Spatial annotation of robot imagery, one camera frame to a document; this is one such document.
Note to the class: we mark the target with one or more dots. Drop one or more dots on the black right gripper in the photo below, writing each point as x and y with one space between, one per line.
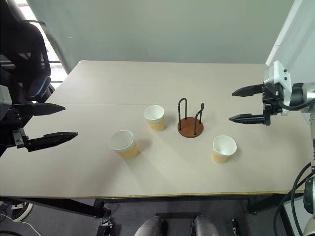
272 98

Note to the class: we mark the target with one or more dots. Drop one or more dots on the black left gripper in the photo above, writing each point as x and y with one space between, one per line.
7 134

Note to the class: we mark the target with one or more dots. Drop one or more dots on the yellow paper cup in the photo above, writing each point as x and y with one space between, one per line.
224 145
121 142
153 115

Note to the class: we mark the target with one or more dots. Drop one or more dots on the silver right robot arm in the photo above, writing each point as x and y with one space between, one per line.
308 94

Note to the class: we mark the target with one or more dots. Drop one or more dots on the black office chair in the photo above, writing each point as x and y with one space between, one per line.
22 54

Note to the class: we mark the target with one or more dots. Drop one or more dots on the black and white sneaker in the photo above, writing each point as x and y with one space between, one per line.
22 212

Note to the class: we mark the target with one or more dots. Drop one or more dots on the black table caster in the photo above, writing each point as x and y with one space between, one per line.
105 225
235 225

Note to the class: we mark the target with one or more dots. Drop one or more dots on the grey rounded robot leg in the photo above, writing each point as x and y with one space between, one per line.
151 227
204 227

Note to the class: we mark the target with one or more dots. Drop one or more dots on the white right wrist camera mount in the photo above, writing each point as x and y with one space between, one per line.
279 73

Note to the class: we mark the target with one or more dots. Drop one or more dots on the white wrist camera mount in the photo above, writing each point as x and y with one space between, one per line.
279 73
5 100

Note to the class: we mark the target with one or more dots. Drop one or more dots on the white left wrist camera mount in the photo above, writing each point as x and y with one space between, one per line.
5 100

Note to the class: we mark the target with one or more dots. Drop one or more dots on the black table frame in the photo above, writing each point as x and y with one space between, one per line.
61 205

